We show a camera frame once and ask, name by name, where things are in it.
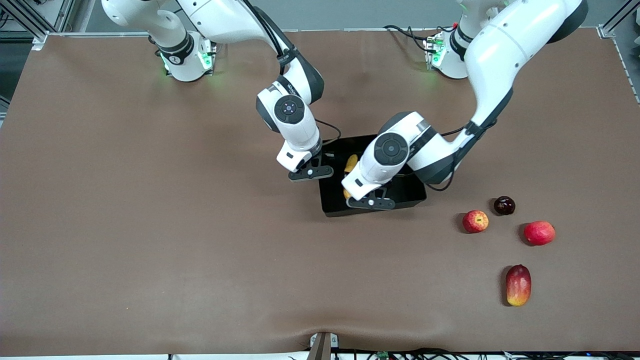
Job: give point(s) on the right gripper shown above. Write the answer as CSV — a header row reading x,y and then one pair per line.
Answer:
x,y
326,150

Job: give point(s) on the yellow banana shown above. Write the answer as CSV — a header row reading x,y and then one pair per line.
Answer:
x,y
351,162

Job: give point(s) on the black plastic box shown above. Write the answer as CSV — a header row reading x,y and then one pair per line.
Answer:
x,y
410,195

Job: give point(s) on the small red yellow apple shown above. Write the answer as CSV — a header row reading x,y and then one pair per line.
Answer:
x,y
475,221

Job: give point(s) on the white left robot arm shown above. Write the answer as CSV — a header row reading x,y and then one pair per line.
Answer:
x,y
505,55

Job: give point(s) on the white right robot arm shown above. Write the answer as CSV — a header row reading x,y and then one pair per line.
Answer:
x,y
220,20

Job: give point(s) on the dark purple plum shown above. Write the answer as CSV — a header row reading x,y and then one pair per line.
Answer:
x,y
504,206

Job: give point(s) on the brown table mat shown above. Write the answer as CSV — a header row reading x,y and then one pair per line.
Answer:
x,y
200,275

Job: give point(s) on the red peach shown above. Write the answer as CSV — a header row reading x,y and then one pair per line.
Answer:
x,y
540,233

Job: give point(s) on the red yellow mango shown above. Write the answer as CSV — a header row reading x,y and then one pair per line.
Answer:
x,y
518,286

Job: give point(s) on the metal table clamp bracket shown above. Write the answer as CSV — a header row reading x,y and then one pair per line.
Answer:
x,y
321,346

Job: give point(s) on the aluminium frame post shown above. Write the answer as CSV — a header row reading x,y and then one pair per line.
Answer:
x,y
606,31

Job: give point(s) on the aluminium frame with corner bracket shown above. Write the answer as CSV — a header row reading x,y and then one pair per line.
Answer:
x,y
40,40

